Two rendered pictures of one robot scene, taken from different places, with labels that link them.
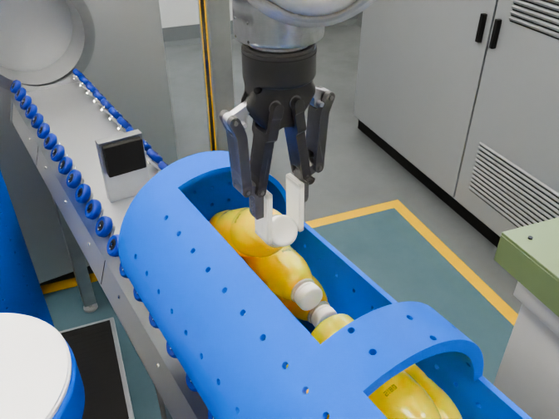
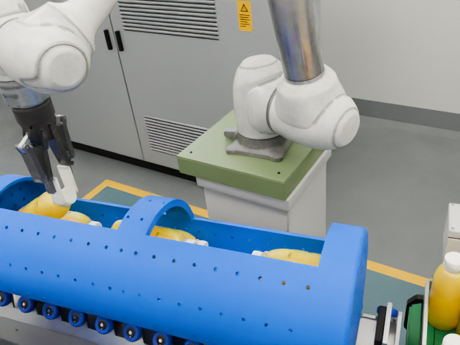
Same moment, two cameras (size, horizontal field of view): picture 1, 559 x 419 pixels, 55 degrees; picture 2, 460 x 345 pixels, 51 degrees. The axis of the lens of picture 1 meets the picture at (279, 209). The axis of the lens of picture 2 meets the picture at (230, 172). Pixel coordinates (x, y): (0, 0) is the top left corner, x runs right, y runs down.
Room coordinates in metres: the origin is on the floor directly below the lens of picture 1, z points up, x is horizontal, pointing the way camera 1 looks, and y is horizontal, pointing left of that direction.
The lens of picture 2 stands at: (-0.41, 0.17, 1.84)
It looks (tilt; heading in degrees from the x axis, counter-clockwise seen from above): 34 degrees down; 327
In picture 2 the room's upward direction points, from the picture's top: 7 degrees counter-clockwise
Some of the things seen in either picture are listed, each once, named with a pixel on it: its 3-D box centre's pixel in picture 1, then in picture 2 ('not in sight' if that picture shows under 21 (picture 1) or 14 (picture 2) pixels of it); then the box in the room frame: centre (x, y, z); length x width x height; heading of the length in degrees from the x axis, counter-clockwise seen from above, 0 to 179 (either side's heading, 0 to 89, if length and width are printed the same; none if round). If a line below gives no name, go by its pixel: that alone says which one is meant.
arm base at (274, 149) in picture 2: not in sight; (257, 134); (0.63, -0.61, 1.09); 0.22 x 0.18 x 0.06; 28
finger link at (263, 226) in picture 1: (263, 214); (55, 190); (0.52, 0.02, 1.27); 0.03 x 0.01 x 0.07; 33
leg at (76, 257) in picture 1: (74, 249); not in sight; (1.62, 0.79, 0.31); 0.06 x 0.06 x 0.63; 33
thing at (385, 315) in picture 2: not in sight; (380, 341); (-0.05, -0.37, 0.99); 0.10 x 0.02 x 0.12; 123
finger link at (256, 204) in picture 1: (249, 199); (46, 185); (0.51, 0.03, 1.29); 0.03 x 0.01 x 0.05; 123
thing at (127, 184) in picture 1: (125, 167); not in sight; (1.07, 0.35, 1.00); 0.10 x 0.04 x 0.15; 123
